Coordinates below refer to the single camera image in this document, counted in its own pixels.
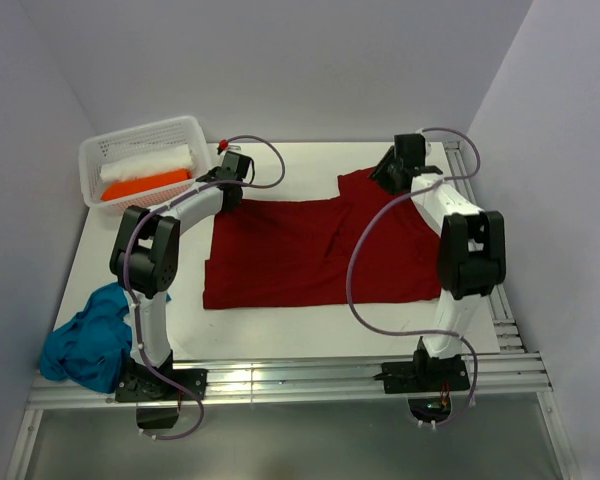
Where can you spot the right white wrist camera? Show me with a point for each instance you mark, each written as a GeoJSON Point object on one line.
{"type": "Point", "coordinates": [427, 143]}

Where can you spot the rolled orange t shirt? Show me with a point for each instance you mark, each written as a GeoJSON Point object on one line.
{"type": "Point", "coordinates": [131, 187]}

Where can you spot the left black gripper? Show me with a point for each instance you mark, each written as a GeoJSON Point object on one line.
{"type": "Point", "coordinates": [212, 173]}

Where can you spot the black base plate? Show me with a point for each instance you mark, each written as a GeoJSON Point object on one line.
{"type": "Point", "coordinates": [424, 375]}
{"type": "Point", "coordinates": [143, 386]}

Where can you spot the teal blue t shirt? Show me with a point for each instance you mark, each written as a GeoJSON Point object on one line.
{"type": "Point", "coordinates": [90, 349]}

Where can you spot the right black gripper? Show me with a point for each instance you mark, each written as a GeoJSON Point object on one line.
{"type": "Point", "coordinates": [379, 172]}

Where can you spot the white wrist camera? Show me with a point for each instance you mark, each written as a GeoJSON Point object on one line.
{"type": "Point", "coordinates": [427, 143]}
{"type": "Point", "coordinates": [224, 146]}

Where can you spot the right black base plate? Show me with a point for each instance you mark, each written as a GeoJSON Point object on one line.
{"type": "Point", "coordinates": [424, 375]}

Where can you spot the rolled white t shirt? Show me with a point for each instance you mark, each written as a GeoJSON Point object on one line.
{"type": "Point", "coordinates": [148, 164]}

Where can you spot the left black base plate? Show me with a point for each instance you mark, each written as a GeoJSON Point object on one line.
{"type": "Point", "coordinates": [143, 386]}

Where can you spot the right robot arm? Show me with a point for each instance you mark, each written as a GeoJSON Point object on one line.
{"type": "Point", "coordinates": [471, 259]}

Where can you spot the front aluminium rail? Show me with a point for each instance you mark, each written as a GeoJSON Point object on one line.
{"type": "Point", "coordinates": [297, 381]}

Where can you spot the white plastic basket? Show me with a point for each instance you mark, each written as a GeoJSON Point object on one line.
{"type": "Point", "coordinates": [142, 153]}

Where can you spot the dark red t shirt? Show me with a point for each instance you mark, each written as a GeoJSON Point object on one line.
{"type": "Point", "coordinates": [310, 253]}

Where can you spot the aluminium rail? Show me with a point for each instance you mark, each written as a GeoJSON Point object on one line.
{"type": "Point", "coordinates": [493, 330]}
{"type": "Point", "coordinates": [297, 381]}

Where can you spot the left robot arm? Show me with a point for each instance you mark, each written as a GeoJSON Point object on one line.
{"type": "Point", "coordinates": [145, 260]}

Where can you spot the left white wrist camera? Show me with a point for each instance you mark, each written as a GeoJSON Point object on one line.
{"type": "Point", "coordinates": [224, 146]}

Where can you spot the right side aluminium rail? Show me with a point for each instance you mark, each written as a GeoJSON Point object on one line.
{"type": "Point", "coordinates": [493, 330]}

